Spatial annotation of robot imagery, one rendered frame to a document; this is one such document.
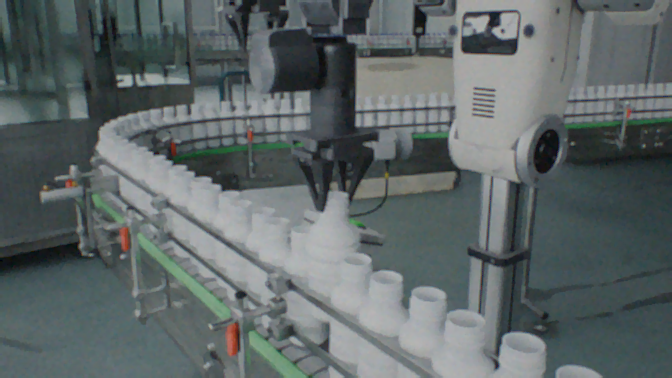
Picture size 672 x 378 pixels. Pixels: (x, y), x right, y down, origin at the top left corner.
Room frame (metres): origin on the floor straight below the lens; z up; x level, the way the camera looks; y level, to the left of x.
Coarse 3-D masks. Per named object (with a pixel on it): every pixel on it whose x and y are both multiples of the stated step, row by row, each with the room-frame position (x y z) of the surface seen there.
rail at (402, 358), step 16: (128, 176) 1.23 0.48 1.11; (112, 192) 1.35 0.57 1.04; (176, 208) 1.00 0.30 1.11; (176, 240) 1.01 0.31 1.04; (224, 240) 0.84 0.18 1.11; (192, 256) 0.95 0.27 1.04; (272, 272) 0.72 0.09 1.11; (240, 288) 0.80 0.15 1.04; (304, 288) 0.66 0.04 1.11; (256, 304) 0.76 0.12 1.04; (320, 304) 0.62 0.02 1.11; (352, 320) 0.58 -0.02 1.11; (304, 336) 0.66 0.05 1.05; (368, 336) 0.55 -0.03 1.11; (320, 352) 0.62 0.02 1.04; (384, 352) 0.53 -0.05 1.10; (400, 352) 0.51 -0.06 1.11; (336, 368) 0.60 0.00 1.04; (416, 368) 0.49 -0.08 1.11; (496, 368) 0.50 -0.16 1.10
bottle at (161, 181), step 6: (156, 162) 1.15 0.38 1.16; (162, 162) 1.16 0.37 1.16; (168, 162) 1.16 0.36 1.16; (156, 168) 1.13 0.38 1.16; (162, 168) 1.12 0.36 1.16; (156, 174) 1.13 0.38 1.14; (162, 174) 1.12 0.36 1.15; (168, 174) 1.13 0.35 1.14; (156, 180) 1.13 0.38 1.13; (162, 180) 1.12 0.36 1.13; (168, 180) 1.13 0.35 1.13; (150, 186) 1.13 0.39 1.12; (156, 186) 1.12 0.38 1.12; (162, 186) 1.11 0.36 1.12; (156, 192) 1.11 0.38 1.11; (162, 192) 1.11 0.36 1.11; (162, 210) 1.11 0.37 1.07
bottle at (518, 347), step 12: (504, 336) 0.46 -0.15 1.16; (516, 336) 0.46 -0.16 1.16; (528, 336) 0.46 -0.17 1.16; (504, 348) 0.44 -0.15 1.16; (516, 348) 0.46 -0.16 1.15; (528, 348) 0.46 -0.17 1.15; (540, 348) 0.45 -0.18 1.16; (504, 360) 0.44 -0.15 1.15; (516, 360) 0.43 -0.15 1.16; (528, 360) 0.43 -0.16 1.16; (540, 360) 0.43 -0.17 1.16; (504, 372) 0.44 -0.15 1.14; (516, 372) 0.43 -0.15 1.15; (528, 372) 0.43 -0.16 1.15; (540, 372) 0.43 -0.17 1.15
